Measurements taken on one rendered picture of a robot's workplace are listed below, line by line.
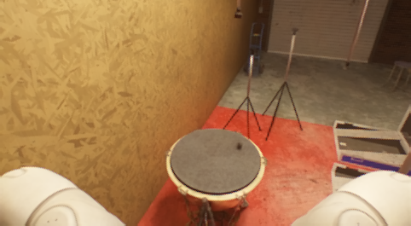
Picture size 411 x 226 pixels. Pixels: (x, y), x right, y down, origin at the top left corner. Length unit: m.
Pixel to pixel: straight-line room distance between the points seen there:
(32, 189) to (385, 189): 0.68
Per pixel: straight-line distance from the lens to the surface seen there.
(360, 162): 3.16
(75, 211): 0.43
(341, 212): 0.43
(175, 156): 1.59
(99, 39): 1.32
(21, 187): 0.56
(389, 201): 0.53
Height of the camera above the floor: 1.89
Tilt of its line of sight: 28 degrees down
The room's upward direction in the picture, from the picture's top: straight up
